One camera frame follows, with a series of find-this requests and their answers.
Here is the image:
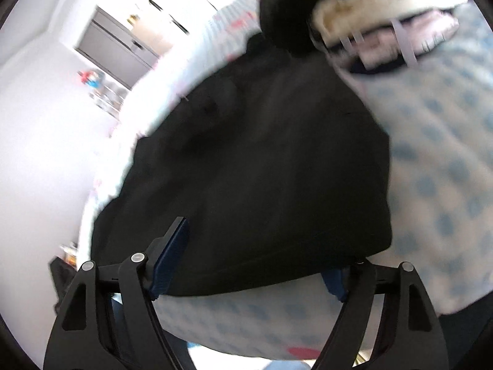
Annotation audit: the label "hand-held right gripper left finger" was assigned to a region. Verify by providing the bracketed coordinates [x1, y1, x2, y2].
[43, 216, 190, 370]

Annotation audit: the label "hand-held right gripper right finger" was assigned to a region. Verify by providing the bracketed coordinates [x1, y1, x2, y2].
[314, 260, 449, 370]

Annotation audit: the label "black fleece garment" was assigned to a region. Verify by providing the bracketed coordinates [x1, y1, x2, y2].
[258, 0, 386, 56]

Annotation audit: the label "red blue wall plush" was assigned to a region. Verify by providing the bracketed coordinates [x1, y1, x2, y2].
[77, 70, 104, 89]

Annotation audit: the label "printed checkered blanket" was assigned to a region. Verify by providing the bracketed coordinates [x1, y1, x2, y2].
[77, 0, 493, 363]

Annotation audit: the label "person's right leg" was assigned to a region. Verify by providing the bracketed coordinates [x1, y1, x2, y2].
[435, 308, 490, 370]

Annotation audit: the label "stack of folded clothes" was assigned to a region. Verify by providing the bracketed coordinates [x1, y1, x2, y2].
[310, 0, 471, 76]

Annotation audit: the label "black pants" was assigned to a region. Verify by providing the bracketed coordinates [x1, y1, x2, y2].
[90, 33, 393, 297]

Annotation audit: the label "white wire rack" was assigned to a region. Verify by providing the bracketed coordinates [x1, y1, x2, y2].
[88, 85, 129, 118]

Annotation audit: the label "grey door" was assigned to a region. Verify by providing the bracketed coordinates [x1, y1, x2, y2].
[75, 6, 158, 89]

